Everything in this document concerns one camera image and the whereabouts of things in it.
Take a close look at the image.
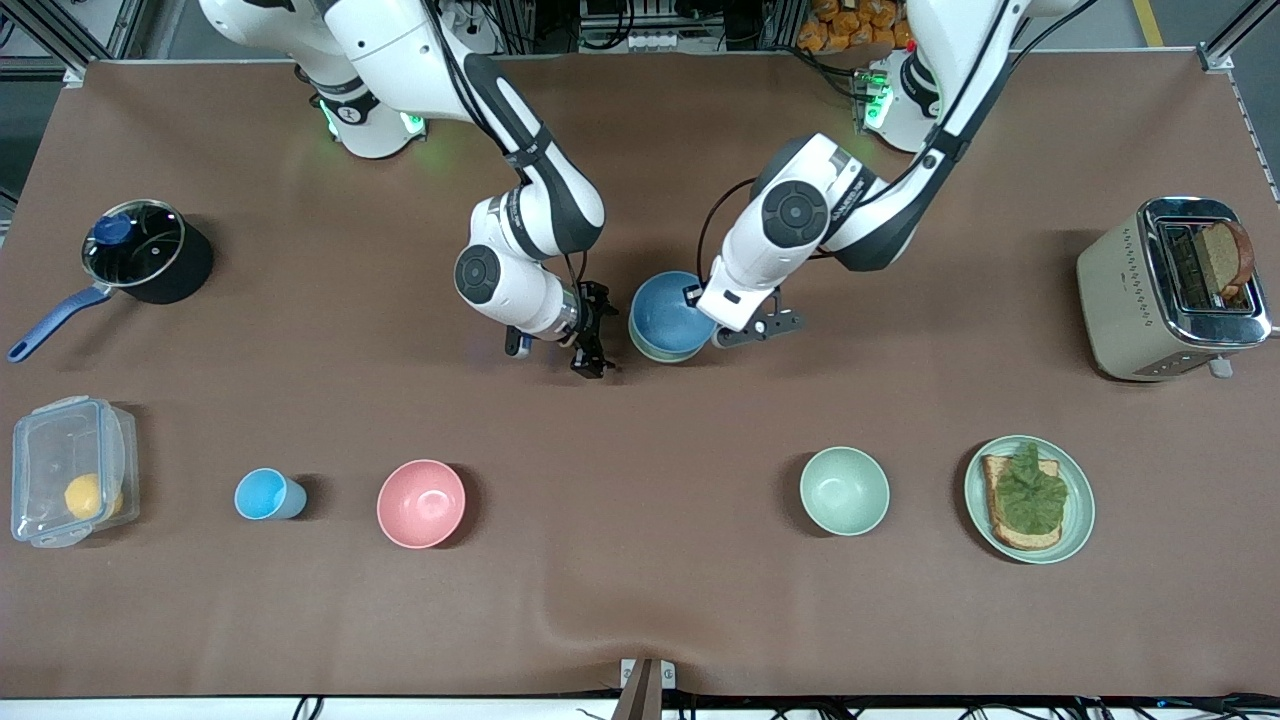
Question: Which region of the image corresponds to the yellow lemon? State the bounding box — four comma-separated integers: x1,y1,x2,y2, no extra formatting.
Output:
64,473,124,521

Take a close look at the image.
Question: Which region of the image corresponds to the bag of orange buns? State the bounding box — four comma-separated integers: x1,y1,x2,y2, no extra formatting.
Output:
797,0,913,53

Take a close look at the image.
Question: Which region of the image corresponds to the dark brown bread slice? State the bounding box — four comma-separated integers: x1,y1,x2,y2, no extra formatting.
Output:
1192,220,1255,301

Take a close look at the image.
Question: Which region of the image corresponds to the white power strip with plugs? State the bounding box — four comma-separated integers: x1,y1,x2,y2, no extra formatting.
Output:
440,0,501,56

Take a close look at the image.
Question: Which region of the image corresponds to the black saucepan with blue handle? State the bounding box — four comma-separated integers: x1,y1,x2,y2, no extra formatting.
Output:
8,199,215,363

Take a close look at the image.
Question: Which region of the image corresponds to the clear plastic lidded container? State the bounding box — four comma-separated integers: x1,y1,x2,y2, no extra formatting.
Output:
11,396,140,549

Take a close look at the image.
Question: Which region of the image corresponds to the table edge bracket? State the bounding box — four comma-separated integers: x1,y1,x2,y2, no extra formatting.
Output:
612,657,677,720

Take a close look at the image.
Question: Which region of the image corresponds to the aluminium frame beam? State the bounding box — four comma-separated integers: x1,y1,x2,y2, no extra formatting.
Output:
1198,0,1280,71

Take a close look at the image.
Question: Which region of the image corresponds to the blue bowl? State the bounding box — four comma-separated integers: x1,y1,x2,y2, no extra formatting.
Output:
630,271,717,359

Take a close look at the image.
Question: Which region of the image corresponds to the green lettuce leaf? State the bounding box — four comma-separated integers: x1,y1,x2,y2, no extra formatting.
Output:
993,441,1069,535

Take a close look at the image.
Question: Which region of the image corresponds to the glass lid with blue knob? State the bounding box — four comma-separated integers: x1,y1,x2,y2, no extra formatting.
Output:
82,200,188,289

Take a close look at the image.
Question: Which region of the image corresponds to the light blue plastic cup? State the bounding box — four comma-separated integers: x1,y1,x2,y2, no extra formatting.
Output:
234,468,308,522

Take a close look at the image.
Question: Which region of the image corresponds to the pale green bowl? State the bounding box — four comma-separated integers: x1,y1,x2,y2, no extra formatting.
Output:
628,310,716,364
799,446,891,537

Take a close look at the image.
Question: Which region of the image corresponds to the toast slice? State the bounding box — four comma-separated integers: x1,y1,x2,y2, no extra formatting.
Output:
981,454,1063,552

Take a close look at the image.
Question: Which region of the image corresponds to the beige and chrome toaster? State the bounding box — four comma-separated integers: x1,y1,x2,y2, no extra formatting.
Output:
1077,196,1274,382

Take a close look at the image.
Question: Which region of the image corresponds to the pale green plate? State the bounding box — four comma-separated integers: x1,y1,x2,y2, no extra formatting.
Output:
964,435,1096,565

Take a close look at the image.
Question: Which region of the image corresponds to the pink bowl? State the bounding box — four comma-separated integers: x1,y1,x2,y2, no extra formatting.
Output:
376,459,468,550

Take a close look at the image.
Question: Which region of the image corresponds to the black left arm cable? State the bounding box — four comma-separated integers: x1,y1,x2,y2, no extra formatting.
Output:
696,178,761,286

